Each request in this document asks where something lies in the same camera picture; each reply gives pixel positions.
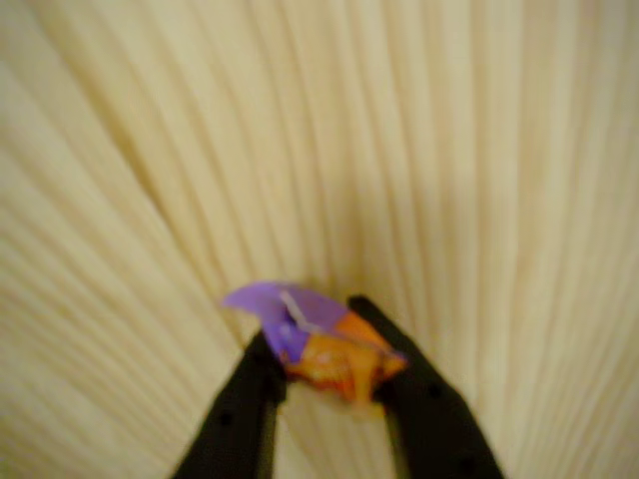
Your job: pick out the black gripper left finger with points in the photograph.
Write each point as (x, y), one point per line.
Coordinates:
(234, 429)

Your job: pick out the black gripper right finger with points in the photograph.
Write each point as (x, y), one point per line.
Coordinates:
(439, 434)

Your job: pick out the purple orange candy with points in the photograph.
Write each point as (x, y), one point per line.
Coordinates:
(319, 349)

